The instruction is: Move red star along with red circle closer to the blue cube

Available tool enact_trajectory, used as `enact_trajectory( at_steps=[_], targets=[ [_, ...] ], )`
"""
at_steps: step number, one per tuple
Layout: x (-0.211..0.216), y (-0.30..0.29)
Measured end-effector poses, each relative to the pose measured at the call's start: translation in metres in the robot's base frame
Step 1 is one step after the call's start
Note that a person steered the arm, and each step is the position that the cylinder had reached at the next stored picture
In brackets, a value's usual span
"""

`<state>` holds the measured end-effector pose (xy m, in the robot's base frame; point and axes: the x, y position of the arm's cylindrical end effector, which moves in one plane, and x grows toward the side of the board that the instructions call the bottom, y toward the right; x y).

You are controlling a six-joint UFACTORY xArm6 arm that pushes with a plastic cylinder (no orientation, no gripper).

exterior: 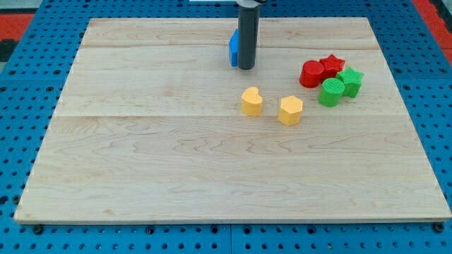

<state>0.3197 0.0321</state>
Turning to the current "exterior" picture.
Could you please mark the green circle block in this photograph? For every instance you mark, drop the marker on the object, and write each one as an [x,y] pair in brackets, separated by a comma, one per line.
[331,92]

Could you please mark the red circle block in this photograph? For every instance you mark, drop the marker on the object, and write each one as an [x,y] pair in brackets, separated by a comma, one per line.
[311,74]

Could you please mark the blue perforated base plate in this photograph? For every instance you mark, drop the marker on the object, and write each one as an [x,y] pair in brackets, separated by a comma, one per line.
[34,76]

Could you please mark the yellow hexagon block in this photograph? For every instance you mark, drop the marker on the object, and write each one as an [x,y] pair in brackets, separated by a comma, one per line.
[290,110]

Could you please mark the yellow heart block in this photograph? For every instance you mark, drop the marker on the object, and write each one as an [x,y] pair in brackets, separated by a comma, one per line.
[251,102]

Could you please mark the wooden board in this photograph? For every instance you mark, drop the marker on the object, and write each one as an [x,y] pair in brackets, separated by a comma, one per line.
[148,129]

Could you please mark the blue cube block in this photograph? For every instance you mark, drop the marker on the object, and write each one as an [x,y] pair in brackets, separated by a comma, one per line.
[233,49]

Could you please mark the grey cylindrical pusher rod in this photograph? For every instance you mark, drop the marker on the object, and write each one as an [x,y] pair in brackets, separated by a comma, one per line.
[248,18]

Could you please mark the green star block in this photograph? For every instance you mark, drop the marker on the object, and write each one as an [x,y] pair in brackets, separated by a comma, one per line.
[352,81]

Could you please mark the red star block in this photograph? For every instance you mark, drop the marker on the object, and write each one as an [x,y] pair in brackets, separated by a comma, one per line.
[332,65]

